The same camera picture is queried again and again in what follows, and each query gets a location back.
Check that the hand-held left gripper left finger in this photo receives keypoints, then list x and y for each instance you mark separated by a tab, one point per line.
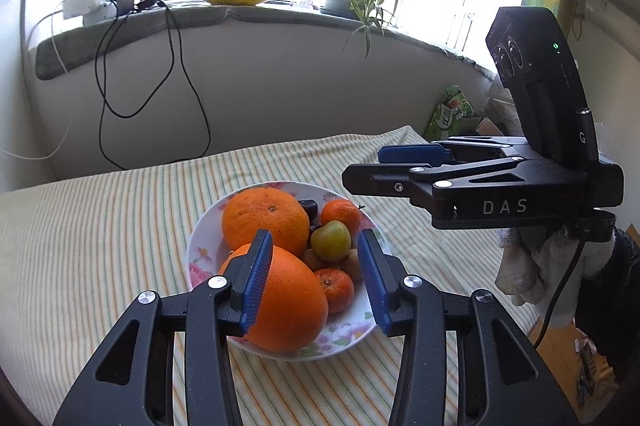
257	286

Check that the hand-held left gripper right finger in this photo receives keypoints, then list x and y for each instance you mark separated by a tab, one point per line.
375	286

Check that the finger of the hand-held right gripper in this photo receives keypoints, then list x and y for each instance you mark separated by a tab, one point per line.
410	153
380	178

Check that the small brown kiwi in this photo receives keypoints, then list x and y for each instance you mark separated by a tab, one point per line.
312	260
354	263

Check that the oval large orange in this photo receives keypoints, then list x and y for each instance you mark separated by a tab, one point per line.
290	301

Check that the stemless tangerine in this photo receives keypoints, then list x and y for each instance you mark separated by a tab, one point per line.
336	290

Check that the tangerine with stem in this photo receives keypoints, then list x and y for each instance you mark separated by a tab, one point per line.
342	213

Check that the green brown round fruit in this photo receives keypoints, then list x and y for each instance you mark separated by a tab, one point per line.
330	240

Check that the round large orange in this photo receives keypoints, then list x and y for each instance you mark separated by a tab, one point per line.
265	216

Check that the floral white plate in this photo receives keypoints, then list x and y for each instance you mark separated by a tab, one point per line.
207	231

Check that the dark plum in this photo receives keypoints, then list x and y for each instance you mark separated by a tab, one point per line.
307	208

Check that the person's right forearm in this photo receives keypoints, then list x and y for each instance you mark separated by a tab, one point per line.
610	306

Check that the person's right hand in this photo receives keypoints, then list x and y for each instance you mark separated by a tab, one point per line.
530	266

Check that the white lace cloth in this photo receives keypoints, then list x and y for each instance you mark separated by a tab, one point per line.
500	104

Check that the green printed bag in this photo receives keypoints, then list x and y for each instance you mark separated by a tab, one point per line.
450	111

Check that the cardboard box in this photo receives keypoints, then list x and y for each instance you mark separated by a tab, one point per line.
487	126

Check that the striped tablecloth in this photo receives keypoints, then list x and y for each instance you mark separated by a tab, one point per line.
125	216

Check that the grey stone windowsill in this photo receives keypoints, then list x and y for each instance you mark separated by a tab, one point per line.
200	19

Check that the white power strip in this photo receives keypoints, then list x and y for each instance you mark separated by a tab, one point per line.
80	4

